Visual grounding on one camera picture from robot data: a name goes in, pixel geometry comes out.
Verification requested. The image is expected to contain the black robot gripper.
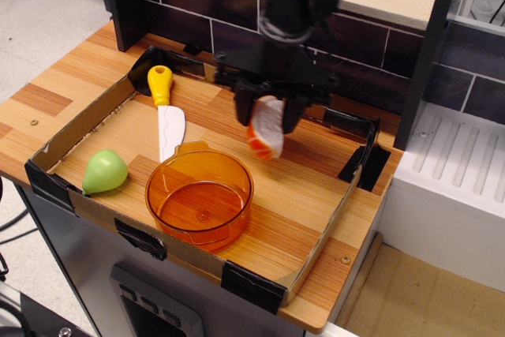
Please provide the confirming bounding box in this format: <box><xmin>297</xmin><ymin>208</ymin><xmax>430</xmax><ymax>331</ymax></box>
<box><xmin>215</xmin><ymin>43</ymin><xmax>340</xmax><ymax>134</ymax></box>

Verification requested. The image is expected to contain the dark grey right post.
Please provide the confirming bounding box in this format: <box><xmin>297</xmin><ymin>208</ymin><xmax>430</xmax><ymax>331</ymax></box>
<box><xmin>394</xmin><ymin>0</ymin><xmax>453</xmax><ymax>151</ymax></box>

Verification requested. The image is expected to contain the green toy pear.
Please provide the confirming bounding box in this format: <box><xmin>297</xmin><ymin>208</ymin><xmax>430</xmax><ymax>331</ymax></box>
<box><xmin>82</xmin><ymin>149</ymin><xmax>129</xmax><ymax>195</ymax></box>

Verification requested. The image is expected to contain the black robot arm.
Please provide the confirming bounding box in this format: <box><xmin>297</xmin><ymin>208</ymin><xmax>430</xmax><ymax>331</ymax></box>
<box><xmin>215</xmin><ymin>0</ymin><xmax>339</xmax><ymax>133</ymax></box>

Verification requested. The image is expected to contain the yellow handled toy knife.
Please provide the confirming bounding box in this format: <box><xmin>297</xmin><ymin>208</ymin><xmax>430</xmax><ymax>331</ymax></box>
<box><xmin>147</xmin><ymin>65</ymin><xmax>186</xmax><ymax>162</ymax></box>

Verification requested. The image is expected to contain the white ridged drainer unit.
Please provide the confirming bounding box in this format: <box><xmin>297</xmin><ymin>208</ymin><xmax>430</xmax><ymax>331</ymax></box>
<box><xmin>379</xmin><ymin>103</ymin><xmax>504</xmax><ymax>291</ymax></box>

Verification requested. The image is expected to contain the white orange toy sushi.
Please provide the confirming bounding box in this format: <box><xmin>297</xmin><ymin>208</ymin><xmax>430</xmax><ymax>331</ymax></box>
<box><xmin>246</xmin><ymin>95</ymin><xmax>284</xmax><ymax>161</ymax></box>

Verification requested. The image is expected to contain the cardboard fence with black tape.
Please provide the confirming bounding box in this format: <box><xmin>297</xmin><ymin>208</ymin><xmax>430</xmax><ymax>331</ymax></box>
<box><xmin>25</xmin><ymin>48</ymin><xmax>401</xmax><ymax>312</ymax></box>

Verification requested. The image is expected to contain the grey oven control panel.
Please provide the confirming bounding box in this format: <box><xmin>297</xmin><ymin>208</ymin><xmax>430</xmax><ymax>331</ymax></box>
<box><xmin>110</xmin><ymin>265</ymin><xmax>205</xmax><ymax>336</ymax></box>

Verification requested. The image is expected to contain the orange transparent plastic pot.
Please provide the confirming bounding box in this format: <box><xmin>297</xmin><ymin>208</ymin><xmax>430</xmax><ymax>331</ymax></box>
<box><xmin>145</xmin><ymin>141</ymin><xmax>254</xmax><ymax>253</ymax></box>

